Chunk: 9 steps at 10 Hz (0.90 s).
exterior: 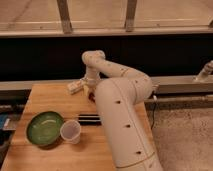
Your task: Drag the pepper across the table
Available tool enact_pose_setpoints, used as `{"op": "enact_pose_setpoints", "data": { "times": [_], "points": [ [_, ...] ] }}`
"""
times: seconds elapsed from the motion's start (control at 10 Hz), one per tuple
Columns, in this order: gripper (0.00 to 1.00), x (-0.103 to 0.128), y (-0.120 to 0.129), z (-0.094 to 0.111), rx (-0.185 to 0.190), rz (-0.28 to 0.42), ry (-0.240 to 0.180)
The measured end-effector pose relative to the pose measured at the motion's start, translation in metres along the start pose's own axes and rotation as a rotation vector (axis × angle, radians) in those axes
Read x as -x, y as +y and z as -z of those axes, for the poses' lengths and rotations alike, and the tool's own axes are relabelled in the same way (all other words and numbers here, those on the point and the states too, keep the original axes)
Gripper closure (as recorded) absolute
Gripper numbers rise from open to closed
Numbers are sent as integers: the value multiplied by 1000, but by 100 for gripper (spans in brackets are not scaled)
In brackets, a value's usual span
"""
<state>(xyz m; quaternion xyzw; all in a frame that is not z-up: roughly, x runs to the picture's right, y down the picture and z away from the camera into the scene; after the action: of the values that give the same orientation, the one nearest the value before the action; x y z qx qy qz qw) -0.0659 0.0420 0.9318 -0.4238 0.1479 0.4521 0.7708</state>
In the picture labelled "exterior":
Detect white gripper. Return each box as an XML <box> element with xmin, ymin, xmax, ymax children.
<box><xmin>83</xmin><ymin>67</ymin><xmax>100</xmax><ymax>96</ymax></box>

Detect dark red pepper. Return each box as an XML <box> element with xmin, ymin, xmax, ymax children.
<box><xmin>88</xmin><ymin>93</ymin><xmax>95</xmax><ymax>103</ymax></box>

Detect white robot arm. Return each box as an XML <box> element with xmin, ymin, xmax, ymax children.
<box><xmin>82</xmin><ymin>50</ymin><xmax>163</xmax><ymax>171</ymax></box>

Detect white plastic bottle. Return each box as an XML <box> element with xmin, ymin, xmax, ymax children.
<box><xmin>67</xmin><ymin>79</ymin><xmax>86</xmax><ymax>94</ymax></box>

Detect clear plastic cup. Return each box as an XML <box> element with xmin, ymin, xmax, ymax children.
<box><xmin>60</xmin><ymin>120</ymin><xmax>81</xmax><ymax>144</ymax></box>

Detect green bowl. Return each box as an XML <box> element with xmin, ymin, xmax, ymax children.
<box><xmin>26</xmin><ymin>111</ymin><xmax>64</xmax><ymax>147</ymax></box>

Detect left metal window post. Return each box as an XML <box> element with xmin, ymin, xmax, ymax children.
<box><xmin>57</xmin><ymin>0</ymin><xmax>72</xmax><ymax>34</ymax></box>

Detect metal window post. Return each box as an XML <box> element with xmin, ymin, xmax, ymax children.
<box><xmin>124</xmin><ymin>0</ymin><xmax>137</xmax><ymax>32</ymax></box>
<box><xmin>57</xmin><ymin>0</ymin><xmax>72</xmax><ymax>34</ymax></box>

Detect right metal window post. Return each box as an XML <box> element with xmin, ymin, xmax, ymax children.
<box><xmin>124</xmin><ymin>0</ymin><xmax>137</xmax><ymax>32</ymax></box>

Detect metal rail behind table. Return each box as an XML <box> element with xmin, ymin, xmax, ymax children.
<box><xmin>0</xmin><ymin>75</ymin><xmax>213</xmax><ymax>94</ymax></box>

